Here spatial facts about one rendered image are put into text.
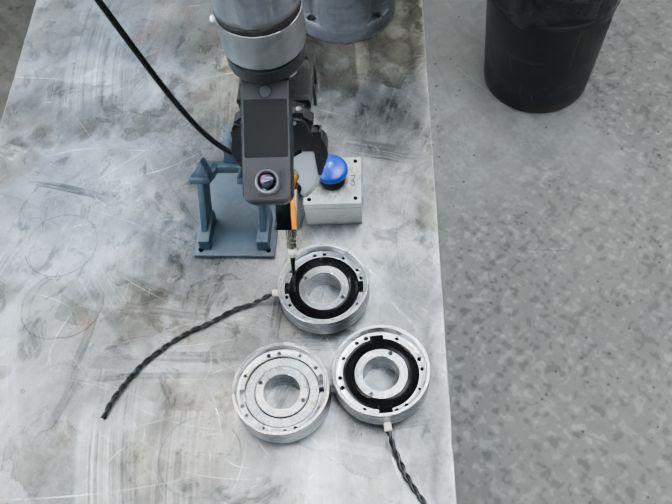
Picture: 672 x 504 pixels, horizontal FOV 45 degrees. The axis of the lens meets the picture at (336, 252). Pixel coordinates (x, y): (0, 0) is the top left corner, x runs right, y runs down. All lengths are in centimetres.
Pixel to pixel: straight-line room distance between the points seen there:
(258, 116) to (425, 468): 40
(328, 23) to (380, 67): 10
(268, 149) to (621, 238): 138
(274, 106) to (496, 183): 135
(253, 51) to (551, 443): 124
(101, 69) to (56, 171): 19
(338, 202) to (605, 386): 99
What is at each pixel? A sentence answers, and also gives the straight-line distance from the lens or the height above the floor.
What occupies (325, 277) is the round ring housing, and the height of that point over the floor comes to 82.
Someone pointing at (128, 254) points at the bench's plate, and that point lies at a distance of 104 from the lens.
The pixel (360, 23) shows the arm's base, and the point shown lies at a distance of 120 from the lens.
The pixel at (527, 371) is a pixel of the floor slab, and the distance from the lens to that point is 181.
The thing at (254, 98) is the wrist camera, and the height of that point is 110.
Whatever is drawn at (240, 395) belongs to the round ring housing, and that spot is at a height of 82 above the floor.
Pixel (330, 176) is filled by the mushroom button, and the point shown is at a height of 87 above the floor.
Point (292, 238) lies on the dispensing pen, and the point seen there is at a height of 89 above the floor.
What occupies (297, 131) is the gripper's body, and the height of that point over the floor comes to 105.
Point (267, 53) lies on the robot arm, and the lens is 70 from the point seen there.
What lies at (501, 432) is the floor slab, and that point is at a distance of 175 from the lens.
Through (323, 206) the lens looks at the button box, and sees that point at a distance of 98.
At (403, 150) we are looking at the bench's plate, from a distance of 108.
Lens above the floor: 164
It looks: 58 degrees down
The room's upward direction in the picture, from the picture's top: 7 degrees counter-clockwise
